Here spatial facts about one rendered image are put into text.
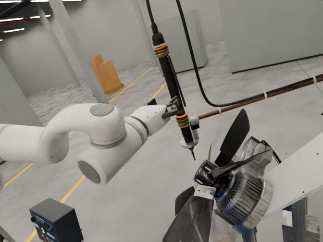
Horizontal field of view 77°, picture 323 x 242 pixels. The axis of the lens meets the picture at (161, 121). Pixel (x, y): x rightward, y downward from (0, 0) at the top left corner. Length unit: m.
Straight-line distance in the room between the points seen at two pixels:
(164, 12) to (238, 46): 7.89
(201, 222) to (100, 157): 0.56
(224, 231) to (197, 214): 0.19
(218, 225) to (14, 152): 0.82
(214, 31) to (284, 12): 7.13
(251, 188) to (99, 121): 0.73
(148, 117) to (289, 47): 5.90
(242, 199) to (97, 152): 0.67
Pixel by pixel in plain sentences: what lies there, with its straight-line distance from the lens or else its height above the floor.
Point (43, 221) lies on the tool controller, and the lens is 1.23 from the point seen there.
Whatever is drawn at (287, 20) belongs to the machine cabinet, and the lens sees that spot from 6.17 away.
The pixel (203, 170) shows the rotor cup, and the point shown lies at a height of 1.25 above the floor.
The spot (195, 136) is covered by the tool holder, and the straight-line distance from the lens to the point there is 0.76.
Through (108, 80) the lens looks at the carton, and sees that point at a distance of 8.92.
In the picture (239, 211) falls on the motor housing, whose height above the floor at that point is 1.12.
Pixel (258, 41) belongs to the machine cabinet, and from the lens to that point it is 6.15.
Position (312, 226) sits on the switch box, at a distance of 1.28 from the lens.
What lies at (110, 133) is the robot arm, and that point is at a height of 1.73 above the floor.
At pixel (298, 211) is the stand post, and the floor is 1.07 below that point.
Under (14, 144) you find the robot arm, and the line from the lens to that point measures 0.56.
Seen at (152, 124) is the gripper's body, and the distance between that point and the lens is 0.51.
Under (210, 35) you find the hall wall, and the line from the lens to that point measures 12.91.
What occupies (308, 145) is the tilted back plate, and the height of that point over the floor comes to 1.29.
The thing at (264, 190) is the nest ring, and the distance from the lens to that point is 0.96.
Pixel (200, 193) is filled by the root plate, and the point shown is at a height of 1.19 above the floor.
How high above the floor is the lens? 1.88
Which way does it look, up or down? 24 degrees down
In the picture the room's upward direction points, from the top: 20 degrees counter-clockwise
